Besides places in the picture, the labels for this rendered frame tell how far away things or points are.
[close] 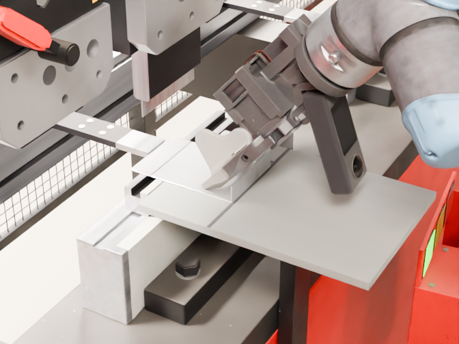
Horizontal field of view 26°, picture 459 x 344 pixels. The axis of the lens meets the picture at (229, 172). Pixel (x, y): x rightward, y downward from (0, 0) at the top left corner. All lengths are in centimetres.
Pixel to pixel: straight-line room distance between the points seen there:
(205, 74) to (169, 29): 82
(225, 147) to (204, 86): 77
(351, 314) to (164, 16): 60
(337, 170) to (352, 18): 17
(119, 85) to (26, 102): 61
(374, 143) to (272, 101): 46
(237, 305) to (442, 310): 32
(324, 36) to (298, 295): 33
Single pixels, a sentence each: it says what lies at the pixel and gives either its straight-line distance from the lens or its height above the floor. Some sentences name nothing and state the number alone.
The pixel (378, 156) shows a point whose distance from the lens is 138.
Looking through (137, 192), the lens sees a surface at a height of 99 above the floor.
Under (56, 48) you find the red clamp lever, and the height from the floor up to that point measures 126.
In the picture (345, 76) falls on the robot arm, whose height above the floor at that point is 117.
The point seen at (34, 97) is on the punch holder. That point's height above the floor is 121.
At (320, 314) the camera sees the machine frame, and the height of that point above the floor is 77.
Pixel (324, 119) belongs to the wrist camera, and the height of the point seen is 112.
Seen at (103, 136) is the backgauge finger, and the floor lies 100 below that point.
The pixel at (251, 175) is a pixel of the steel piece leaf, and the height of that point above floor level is 101.
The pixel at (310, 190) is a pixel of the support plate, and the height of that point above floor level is 100.
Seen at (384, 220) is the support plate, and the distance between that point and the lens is 103.
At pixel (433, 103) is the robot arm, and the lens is 82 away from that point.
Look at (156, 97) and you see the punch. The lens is 105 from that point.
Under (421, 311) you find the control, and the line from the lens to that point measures 133.
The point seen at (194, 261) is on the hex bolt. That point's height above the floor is 92.
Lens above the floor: 159
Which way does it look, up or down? 32 degrees down
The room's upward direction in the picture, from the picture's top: straight up
